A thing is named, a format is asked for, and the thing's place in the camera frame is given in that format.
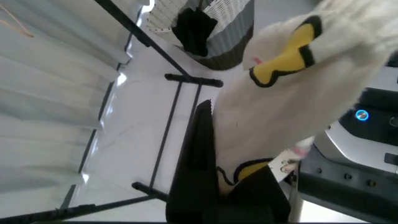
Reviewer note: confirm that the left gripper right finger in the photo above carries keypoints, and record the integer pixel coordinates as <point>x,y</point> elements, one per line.
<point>258,202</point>

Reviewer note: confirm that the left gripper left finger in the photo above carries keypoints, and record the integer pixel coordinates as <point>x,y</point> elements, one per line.
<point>192,174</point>

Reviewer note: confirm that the cream printed garment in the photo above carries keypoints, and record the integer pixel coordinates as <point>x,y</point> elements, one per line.
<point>280,115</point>

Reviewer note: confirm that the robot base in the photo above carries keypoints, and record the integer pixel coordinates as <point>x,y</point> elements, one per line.
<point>342,146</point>

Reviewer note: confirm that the black clothes rack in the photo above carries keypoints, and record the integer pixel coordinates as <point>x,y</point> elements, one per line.
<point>192,80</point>

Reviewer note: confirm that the white laundry basket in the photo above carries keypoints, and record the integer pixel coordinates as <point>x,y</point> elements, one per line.
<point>227,40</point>

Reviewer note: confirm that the pink clothes hanger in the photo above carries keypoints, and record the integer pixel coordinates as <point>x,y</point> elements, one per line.
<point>15,28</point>

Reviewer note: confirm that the black garment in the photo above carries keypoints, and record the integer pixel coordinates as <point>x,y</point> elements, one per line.
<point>192,34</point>

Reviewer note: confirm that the white curtain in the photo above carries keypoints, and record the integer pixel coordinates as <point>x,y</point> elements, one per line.
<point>46,93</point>

